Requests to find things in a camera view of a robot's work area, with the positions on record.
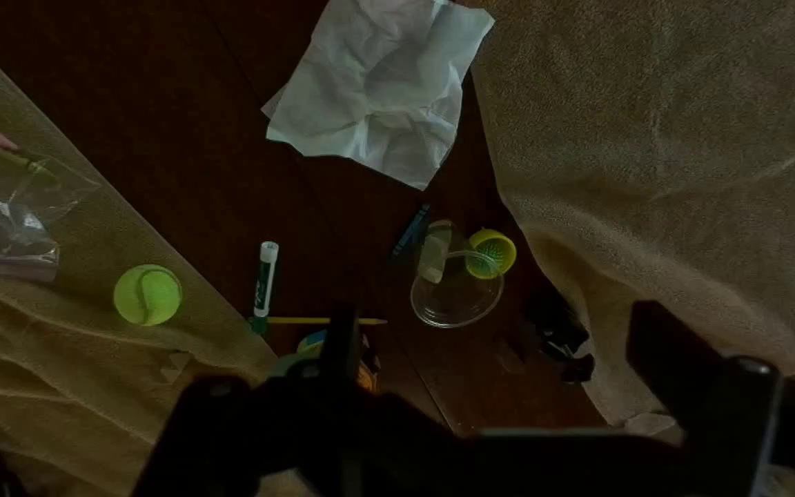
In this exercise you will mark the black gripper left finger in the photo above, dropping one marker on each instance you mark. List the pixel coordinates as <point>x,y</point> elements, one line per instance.
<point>225,437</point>

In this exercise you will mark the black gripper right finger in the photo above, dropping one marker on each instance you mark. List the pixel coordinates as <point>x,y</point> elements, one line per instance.
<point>724,403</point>

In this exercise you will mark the green and white marker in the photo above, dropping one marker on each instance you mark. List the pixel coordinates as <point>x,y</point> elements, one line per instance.
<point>262,286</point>

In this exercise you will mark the wooden pencil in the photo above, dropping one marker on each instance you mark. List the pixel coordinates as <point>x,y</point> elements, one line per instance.
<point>321,320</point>

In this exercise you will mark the olive beige cloth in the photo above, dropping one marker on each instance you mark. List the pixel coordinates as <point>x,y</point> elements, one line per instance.
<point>87,393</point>

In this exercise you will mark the yellow green tennis ball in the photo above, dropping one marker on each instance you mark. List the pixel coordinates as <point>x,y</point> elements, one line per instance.
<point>147,294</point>

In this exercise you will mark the black binder clip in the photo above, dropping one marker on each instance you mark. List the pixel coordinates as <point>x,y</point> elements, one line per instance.
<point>561,338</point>

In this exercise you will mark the large beige cloth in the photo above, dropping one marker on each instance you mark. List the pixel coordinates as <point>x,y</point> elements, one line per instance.
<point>647,153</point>

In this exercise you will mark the clear glass cup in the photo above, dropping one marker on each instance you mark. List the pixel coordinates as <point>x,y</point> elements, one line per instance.
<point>443,290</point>

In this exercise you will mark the yellow green lid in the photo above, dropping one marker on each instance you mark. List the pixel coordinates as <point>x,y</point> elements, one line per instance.
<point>488,255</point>

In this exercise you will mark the blue pen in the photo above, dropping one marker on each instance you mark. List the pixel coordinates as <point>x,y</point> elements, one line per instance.
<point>412,233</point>

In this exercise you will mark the clear plastic bag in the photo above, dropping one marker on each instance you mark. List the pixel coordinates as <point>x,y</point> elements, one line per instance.
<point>33,193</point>

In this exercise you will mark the white crumpled paper towel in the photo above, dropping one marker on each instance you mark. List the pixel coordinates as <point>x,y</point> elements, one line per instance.
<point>382,84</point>

